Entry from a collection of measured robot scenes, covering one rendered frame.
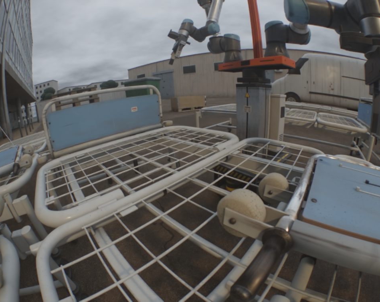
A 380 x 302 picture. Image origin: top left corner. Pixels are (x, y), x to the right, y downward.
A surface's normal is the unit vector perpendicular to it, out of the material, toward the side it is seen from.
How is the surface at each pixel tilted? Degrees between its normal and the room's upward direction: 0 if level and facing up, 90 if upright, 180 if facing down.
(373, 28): 86
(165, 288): 0
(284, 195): 87
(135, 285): 0
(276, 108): 90
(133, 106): 90
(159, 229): 0
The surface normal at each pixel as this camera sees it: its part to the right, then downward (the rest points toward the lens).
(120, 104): 0.72, 0.20
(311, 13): -0.25, 0.83
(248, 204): -0.26, -0.39
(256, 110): -0.79, 0.25
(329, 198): 0.00, -0.96
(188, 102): 0.43, 0.28
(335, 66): -0.60, 0.23
